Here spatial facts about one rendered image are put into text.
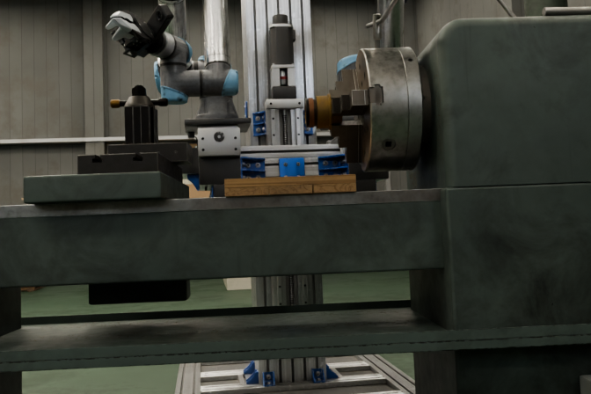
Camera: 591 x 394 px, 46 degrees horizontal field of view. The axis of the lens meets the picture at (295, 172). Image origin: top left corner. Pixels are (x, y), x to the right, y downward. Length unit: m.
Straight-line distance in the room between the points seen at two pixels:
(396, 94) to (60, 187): 0.79
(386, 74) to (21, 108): 11.08
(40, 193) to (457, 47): 0.98
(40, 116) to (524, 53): 11.15
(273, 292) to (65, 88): 10.18
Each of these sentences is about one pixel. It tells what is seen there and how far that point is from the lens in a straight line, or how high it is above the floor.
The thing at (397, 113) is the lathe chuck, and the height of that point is 1.05.
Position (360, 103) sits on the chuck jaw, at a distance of 1.66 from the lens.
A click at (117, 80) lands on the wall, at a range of 12.33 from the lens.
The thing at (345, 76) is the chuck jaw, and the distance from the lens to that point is 1.86.
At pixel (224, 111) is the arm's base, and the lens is 2.39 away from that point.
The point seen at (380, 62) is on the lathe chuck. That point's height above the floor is 1.18.
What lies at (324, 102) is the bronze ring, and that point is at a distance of 1.75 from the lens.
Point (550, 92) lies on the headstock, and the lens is 1.69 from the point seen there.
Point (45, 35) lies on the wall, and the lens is 12.70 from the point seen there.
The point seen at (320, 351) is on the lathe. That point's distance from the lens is 1.48.
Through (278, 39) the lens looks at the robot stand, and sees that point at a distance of 2.58.
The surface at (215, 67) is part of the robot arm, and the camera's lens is 2.01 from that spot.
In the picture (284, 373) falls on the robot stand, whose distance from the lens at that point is 2.62.
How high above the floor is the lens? 0.79
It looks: 4 degrees up
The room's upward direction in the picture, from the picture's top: 2 degrees counter-clockwise
